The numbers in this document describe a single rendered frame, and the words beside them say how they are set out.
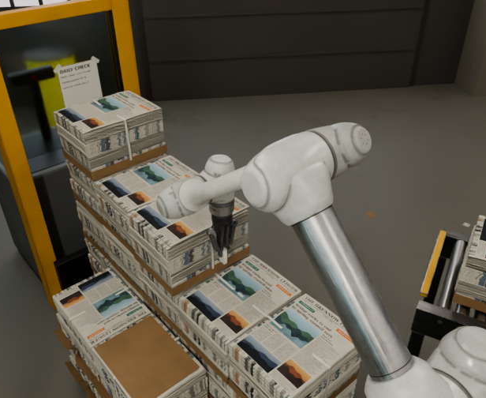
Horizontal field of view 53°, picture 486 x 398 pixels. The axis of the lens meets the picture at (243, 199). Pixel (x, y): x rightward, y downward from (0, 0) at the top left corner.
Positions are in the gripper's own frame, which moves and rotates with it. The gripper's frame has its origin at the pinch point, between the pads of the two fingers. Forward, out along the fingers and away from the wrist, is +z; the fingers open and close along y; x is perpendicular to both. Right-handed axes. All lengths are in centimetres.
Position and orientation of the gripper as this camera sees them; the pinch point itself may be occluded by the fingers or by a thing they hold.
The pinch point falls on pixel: (222, 255)
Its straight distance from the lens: 183.1
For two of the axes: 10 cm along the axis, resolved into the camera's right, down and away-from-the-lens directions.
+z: 0.0, 8.3, 5.6
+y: -7.6, 3.7, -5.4
